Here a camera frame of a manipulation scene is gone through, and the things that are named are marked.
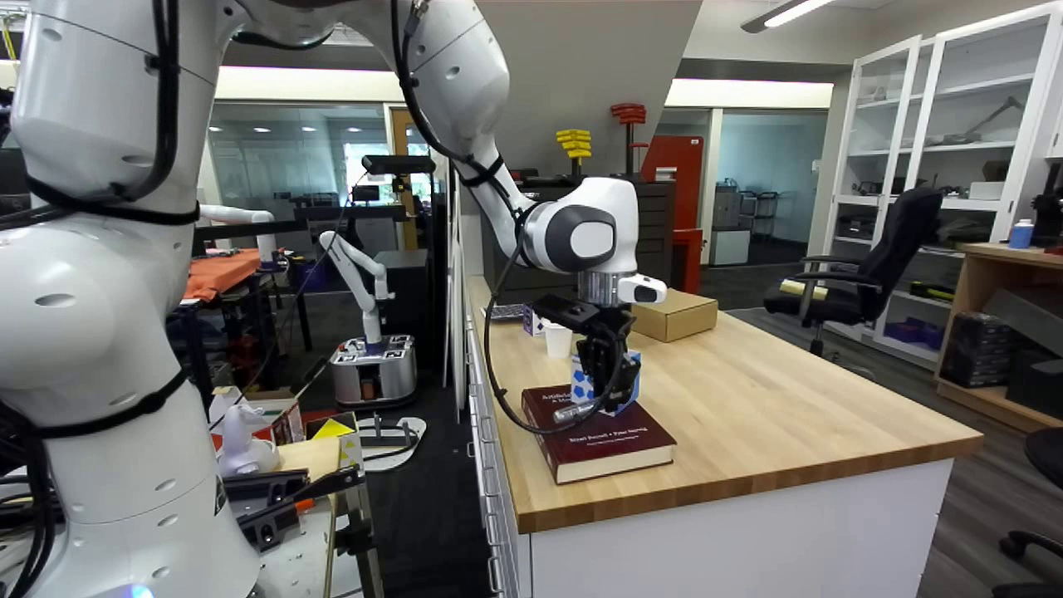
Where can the white table base with drawers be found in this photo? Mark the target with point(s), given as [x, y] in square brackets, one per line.
[719, 534]

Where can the white open shelving unit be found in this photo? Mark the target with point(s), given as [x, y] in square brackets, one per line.
[951, 110]

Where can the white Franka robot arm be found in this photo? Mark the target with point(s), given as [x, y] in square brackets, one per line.
[89, 335]

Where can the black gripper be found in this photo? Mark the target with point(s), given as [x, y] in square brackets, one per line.
[607, 332]

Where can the blue cup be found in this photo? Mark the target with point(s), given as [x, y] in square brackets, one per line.
[1020, 235]

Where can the silver robot base box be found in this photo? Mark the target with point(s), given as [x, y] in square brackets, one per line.
[373, 371]

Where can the ceiling strip light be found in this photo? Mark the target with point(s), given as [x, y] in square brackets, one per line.
[789, 14]

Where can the small white purple-dotted cube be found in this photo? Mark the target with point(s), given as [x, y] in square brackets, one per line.
[539, 325]

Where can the red lamp stand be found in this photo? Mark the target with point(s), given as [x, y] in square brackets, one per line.
[630, 114]

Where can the white and blue box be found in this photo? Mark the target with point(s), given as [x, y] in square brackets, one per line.
[579, 384]

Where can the black drawer cabinet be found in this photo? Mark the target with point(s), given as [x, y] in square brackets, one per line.
[657, 222]

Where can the orange cloth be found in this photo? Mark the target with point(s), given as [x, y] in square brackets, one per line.
[216, 278]

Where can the yellow sign on stand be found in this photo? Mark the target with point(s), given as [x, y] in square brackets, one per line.
[572, 143]

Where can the grey marker with black cap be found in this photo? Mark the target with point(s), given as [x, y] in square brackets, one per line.
[562, 416]

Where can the black rolling chair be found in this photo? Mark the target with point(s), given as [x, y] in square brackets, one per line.
[1041, 453]

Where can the wooden workbench with shelves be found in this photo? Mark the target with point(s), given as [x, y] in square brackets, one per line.
[974, 278]

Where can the yellow pad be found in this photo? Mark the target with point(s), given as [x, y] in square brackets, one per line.
[332, 431]

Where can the white plastic jug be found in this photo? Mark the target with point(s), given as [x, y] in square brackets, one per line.
[239, 436]

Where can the brown cardboard box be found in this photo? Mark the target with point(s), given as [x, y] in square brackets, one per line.
[681, 318]

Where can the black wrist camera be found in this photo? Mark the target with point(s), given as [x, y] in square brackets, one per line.
[561, 313]

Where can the red metal cabinet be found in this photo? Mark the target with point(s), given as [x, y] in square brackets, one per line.
[680, 188]

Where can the small white robot arm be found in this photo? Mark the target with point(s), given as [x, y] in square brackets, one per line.
[352, 269]

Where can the dark red hardcover book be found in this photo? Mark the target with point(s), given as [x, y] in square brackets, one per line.
[603, 453]

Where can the black office chair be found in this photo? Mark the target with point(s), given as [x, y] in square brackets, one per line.
[893, 260]

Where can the black bar clamp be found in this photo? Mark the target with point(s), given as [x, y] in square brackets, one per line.
[286, 487]

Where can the small dark flat object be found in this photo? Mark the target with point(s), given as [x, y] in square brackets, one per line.
[507, 313]

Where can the black storage box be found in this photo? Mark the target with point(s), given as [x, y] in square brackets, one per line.
[979, 351]

